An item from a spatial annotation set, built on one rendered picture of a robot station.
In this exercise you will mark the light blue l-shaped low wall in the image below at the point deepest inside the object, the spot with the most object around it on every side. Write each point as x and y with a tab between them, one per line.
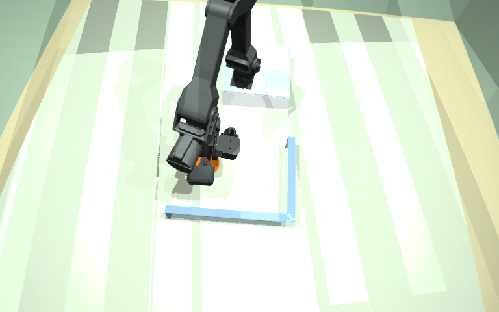
252	215

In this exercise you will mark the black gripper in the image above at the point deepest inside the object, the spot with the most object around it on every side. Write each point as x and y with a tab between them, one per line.
203	173

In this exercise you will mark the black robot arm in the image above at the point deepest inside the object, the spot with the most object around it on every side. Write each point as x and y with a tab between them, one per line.
199	99

